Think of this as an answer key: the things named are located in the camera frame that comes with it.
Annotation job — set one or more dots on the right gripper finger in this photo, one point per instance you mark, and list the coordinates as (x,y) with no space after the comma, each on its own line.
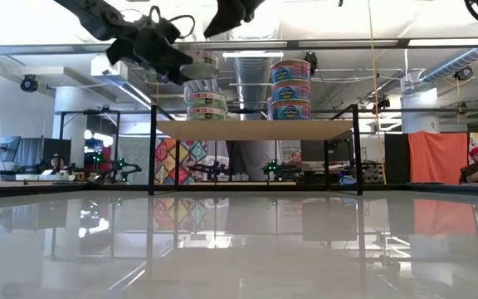
(224,23)

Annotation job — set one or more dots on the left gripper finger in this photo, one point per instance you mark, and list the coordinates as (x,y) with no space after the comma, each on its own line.
(166,58)

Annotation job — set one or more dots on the blue Wild Planet salmon can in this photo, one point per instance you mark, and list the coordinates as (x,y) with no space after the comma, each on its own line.
(291,70)
(269,109)
(291,110)
(291,90)

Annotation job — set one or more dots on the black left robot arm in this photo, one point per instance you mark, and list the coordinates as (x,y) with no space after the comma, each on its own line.
(85,12)

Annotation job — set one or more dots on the white ceiling unit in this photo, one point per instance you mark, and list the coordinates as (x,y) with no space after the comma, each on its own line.
(108,68)

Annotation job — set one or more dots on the colourful patchwork quilt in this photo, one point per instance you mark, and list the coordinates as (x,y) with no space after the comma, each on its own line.
(181,162)

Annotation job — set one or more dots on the grey overhead beam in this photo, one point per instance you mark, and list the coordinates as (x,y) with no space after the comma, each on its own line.
(347,42)

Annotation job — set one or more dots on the dark background monitor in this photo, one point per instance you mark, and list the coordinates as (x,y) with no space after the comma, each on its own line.
(35,151)

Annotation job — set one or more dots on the black partition panel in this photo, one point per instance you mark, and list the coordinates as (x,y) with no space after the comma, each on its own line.
(396,158)

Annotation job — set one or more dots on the orange cloth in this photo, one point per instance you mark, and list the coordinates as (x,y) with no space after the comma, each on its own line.
(438,158)

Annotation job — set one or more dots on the silver ventilation duct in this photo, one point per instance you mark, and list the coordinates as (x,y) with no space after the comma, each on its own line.
(252,79)

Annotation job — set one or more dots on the hanging black camera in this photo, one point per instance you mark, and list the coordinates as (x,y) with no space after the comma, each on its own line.
(311,62)

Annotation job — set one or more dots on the black background rig frame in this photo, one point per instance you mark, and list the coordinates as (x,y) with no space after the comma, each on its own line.
(89,111)

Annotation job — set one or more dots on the wooden shelf black frame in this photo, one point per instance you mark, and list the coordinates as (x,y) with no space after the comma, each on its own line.
(255,129)

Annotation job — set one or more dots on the black dome ceiling camera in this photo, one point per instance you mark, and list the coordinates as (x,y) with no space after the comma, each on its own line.
(28,83)
(464,73)

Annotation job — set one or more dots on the black metal table frame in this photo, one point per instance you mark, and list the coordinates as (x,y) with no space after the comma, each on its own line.
(35,190)

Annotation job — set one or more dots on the spiral ceiling duct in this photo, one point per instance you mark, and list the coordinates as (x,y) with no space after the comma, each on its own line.
(450,66)

